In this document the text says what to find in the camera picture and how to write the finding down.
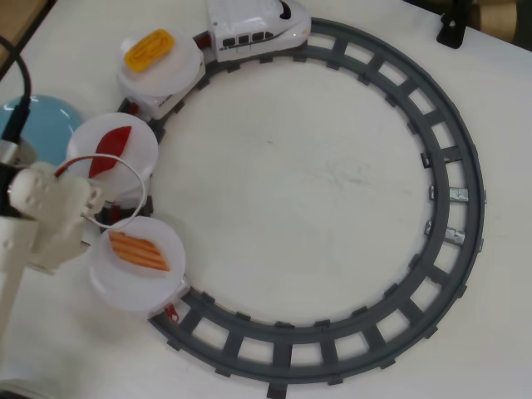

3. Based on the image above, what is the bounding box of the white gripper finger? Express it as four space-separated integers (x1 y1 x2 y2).
31 219 91 276

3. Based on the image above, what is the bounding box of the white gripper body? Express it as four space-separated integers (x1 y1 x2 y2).
7 161 105 228

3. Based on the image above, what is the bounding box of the orange striped salmon sushi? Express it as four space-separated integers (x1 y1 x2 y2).
108 232 172 273

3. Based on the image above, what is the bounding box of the blue round dish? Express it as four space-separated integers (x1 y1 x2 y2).
0 94 85 167

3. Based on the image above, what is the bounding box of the red tuna sushi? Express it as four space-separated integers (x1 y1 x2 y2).
88 126 134 180

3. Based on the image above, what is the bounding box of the yellow egg sushi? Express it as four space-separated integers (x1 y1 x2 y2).
125 27 176 74

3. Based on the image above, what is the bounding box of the white Shinkansen toy locomotive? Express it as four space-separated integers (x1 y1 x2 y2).
205 0 313 64

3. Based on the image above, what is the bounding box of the white round plastic plate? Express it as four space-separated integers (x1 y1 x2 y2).
116 35 204 106
88 214 187 313

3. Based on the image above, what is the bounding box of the white plate wagon middle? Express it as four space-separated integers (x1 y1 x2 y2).
65 112 160 197

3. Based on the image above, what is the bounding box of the grey circular toy train track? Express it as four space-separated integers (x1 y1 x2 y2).
145 16 488 388

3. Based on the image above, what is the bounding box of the black table clamp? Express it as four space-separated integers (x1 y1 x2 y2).
435 0 474 49

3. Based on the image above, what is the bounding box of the brown cardboard box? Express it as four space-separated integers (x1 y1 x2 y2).
472 0 532 42

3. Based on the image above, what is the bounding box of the red and white wire loop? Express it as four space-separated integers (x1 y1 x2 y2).
52 154 146 229

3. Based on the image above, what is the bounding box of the black camera cable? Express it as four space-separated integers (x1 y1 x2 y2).
0 35 35 143

